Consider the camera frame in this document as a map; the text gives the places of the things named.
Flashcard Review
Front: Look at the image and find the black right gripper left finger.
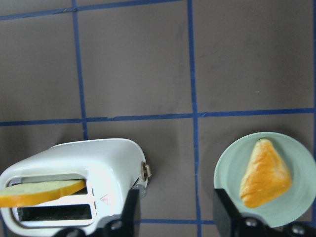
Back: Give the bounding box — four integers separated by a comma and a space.
93, 189, 141, 237

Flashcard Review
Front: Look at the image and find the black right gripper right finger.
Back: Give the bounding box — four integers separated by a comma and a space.
212, 188, 270, 237

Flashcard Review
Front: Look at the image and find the white two-slot toaster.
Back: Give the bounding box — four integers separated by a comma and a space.
0, 138, 151, 237

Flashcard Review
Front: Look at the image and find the triangular golden pastry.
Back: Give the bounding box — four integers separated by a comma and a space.
239, 138, 292, 208

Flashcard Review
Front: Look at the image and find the light green plate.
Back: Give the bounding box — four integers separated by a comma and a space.
214, 132, 316, 227

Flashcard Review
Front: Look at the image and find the toast bread slice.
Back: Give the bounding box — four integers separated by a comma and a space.
0, 180, 86, 208

